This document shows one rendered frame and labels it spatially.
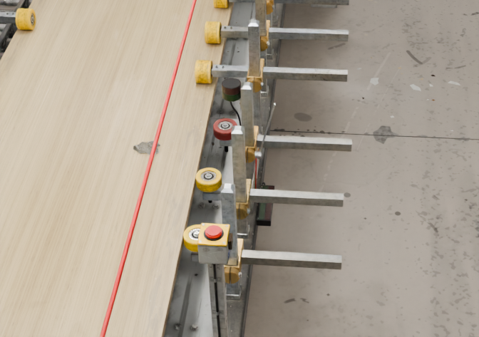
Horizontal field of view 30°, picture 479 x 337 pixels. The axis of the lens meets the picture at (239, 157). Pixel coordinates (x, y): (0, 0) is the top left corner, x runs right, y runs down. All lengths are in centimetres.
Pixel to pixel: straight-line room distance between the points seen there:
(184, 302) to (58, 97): 87
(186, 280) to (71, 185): 46
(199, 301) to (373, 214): 136
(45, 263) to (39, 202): 25
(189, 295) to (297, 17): 270
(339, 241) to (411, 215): 35
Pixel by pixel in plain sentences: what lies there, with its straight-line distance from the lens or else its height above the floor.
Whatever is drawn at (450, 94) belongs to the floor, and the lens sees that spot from 466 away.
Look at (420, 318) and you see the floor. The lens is 357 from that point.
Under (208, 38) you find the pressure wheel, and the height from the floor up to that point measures 94.
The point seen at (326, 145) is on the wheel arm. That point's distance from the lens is 294.
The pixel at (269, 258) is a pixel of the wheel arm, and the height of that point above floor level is 84.
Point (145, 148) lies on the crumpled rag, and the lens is 287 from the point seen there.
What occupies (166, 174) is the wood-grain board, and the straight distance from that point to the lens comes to 278.
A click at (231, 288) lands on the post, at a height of 74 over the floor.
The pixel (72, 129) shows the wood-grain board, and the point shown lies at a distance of 300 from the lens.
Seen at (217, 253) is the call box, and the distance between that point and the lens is 212.
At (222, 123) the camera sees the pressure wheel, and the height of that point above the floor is 91.
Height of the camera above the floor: 273
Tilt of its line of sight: 41 degrees down
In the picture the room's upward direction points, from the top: 2 degrees counter-clockwise
